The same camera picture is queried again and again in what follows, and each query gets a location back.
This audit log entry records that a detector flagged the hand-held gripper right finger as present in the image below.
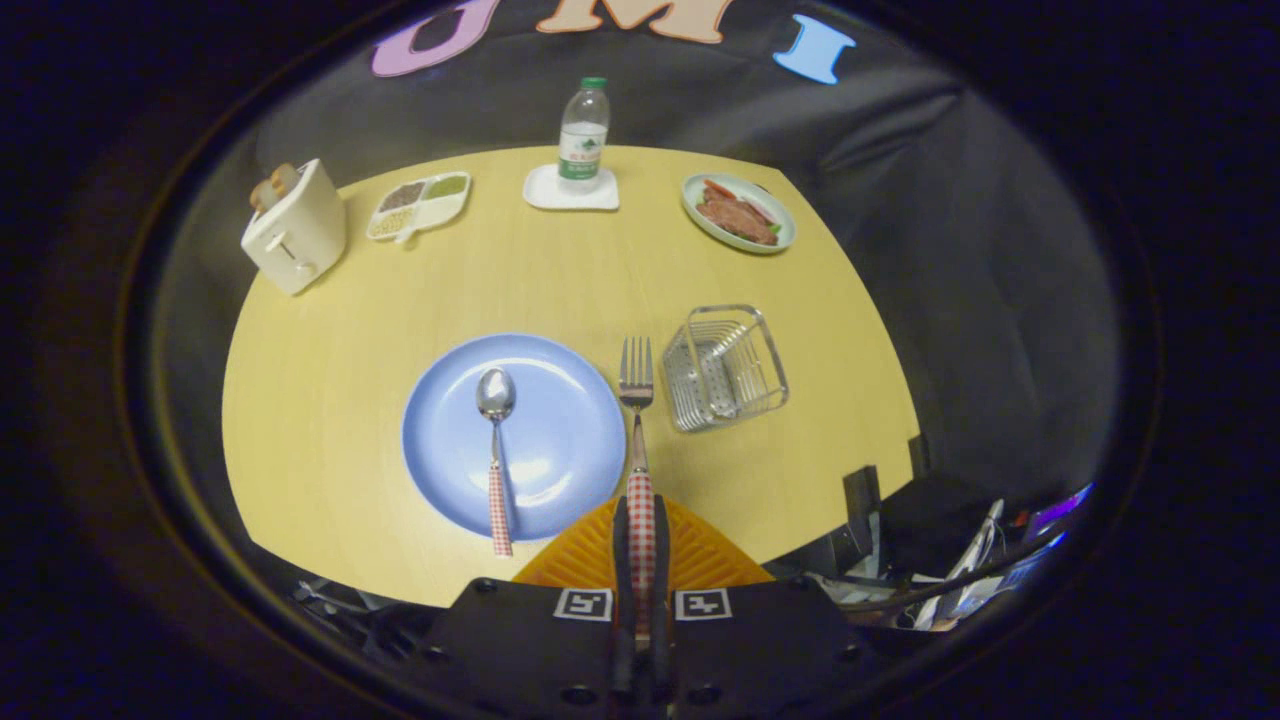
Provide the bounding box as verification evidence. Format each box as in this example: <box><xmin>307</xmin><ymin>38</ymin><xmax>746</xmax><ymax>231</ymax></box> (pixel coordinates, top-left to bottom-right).
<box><xmin>653</xmin><ymin>495</ymin><xmax>883</xmax><ymax>718</ymax></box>

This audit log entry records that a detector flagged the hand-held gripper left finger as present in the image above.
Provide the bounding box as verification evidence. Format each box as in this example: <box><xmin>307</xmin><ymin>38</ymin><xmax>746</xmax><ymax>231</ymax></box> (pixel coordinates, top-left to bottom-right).
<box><xmin>415</xmin><ymin>495</ymin><xmax>641</xmax><ymax>720</ymax></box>

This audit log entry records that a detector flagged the spoon with red checked handle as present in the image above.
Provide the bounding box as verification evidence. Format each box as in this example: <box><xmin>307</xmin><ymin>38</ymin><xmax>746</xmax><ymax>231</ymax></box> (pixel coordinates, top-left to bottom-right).
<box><xmin>476</xmin><ymin>367</ymin><xmax>518</xmax><ymax>558</ymax></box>

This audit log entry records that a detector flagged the fork with red checked handle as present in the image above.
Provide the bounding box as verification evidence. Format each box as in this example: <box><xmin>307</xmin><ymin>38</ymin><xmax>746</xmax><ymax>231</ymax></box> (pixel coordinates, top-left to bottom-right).
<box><xmin>618</xmin><ymin>336</ymin><xmax>657</xmax><ymax>641</ymax></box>

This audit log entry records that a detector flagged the blue round plate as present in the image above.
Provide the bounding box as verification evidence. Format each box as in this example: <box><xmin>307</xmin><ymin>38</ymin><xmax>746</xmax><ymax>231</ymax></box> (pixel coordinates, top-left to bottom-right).
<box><xmin>402</xmin><ymin>333</ymin><xmax>628</xmax><ymax>542</ymax></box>

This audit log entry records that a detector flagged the purple lit screen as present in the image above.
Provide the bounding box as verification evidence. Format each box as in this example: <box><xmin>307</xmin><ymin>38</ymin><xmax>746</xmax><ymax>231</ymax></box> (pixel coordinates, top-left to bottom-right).
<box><xmin>1025</xmin><ymin>485</ymin><xmax>1096</xmax><ymax>541</ymax></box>

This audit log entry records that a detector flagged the green plate of meat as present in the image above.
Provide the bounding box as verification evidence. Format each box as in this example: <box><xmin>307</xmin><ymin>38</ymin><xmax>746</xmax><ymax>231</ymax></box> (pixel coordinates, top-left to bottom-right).
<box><xmin>681</xmin><ymin>172</ymin><xmax>797</xmax><ymax>255</ymax></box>

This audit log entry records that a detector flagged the white divided dish of grains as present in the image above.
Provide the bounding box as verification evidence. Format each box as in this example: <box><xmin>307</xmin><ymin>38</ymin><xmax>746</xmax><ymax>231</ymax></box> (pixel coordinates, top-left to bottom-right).
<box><xmin>366</xmin><ymin>172</ymin><xmax>472</xmax><ymax>245</ymax></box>

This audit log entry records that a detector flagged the white square coaster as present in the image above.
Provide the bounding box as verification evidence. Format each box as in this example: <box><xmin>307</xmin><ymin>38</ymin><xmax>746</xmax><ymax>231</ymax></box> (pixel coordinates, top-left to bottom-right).
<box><xmin>523</xmin><ymin>163</ymin><xmax>621</xmax><ymax>212</ymax></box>

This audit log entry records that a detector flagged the white toaster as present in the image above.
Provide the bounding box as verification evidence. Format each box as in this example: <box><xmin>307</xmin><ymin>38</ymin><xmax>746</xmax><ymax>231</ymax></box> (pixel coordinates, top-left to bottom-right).
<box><xmin>240</xmin><ymin>158</ymin><xmax>349</xmax><ymax>296</ymax></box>

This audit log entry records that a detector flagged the clear water bottle green cap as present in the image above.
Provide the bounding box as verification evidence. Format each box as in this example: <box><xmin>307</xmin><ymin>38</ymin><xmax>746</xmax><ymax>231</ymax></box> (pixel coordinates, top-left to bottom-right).
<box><xmin>557</xmin><ymin>77</ymin><xmax>611</xmax><ymax>194</ymax></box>

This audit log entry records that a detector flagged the metal wire cutlery basket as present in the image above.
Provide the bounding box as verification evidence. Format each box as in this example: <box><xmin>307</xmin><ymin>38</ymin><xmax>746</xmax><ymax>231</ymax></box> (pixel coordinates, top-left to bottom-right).
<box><xmin>662</xmin><ymin>304</ymin><xmax>790</xmax><ymax>434</ymax></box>

